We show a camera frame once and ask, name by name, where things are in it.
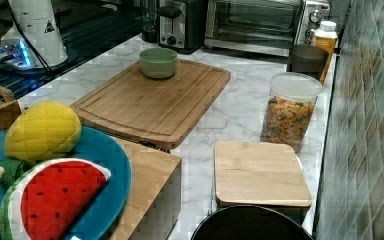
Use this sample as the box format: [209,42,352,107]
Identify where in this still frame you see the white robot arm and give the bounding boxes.
[1,0,68,70]

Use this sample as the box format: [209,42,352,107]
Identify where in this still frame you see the wooden drawer cabinet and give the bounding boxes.
[108,137,182,240]

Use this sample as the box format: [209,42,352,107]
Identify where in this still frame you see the bamboo cutting board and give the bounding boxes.
[71,59,231,149]

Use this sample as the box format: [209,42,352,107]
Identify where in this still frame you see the green ceramic bowl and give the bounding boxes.
[139,48,178,79]

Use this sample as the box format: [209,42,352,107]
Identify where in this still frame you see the container with bamboo lid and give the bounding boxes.
[213,141,312,224]

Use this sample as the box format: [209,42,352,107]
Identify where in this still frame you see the clear cereal canister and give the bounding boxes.
[260,72,322,152]

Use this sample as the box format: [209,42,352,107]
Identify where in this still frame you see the black toaster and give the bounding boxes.
[157,0,207,54]

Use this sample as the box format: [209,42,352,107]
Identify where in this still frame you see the blue round plate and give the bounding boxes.
[0,125,133,240]

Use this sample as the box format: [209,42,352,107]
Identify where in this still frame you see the black round pot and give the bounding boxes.
[191,205,313,240]

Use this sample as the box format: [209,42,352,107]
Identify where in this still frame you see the silver toaster oven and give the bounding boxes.
[204,0,331,56]

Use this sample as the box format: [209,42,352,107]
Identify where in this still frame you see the black coffee grinder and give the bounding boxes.
[140,0,159,43]

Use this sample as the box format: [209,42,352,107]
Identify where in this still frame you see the dark grey cup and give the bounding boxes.
[286,44,329,80]

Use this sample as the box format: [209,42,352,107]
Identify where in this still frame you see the yellow plush lemon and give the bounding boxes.
[4,101,81,166]

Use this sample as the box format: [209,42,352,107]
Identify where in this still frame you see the white-capped amber bottle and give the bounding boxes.
[312,21,338,55]

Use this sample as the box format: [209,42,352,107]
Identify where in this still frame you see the plush watermelon slice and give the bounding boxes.
[0,158,111,240]

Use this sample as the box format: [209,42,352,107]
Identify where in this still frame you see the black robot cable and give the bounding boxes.
[10,13,53,73]

